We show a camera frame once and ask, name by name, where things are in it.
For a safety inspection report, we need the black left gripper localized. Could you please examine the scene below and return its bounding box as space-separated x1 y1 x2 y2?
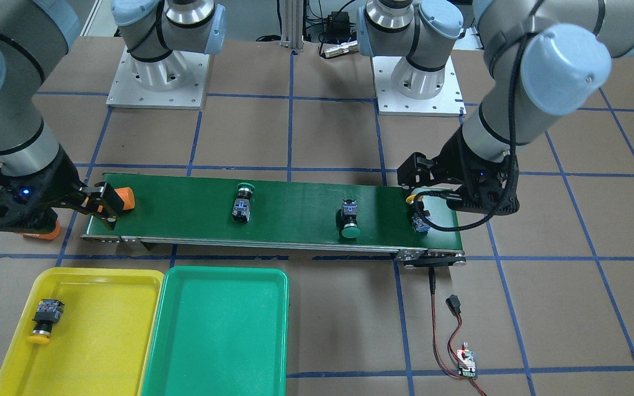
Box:
397 129 520 215

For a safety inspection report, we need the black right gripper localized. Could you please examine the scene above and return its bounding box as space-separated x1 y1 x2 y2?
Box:
0 148 123 232

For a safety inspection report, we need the plain orange cylinder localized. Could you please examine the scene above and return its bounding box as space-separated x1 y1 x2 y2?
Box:
96 187 135 216

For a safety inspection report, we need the orange cylinder with 4680 print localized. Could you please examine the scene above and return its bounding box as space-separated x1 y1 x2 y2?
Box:
16 220 61 240

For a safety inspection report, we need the yellow push button switch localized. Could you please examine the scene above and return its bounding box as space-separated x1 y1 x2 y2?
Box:
27 299 65 344

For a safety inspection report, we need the green push button switch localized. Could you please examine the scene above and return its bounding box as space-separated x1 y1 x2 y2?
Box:
340 200 360 239

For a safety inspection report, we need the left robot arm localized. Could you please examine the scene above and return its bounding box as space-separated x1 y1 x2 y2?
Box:
397 1 634 216

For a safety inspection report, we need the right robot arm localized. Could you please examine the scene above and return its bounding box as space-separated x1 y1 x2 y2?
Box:
0 1 226 235

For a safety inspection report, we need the yellow plastic tray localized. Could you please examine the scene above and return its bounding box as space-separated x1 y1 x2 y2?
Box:
0 267 163 395

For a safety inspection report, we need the green conveyor belt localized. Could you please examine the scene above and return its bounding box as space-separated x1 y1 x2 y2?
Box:
83 173 466 268

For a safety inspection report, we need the green plastic tray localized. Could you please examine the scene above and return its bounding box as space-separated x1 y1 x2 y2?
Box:
143 266 289 395

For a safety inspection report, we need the small controller circuit board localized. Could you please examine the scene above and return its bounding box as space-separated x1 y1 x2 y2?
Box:
455 342 478 380

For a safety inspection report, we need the black power adapter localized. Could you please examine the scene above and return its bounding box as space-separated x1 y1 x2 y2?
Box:
324 11 351 43

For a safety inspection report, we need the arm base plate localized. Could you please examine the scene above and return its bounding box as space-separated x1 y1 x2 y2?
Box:
106 49 211 110
371 56 466 117

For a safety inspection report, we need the red black wire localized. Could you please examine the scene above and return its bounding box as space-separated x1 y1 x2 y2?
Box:
429 267 488 396

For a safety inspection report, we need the aluminium frame post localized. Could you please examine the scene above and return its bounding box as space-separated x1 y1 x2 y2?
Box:
278 0 306 52

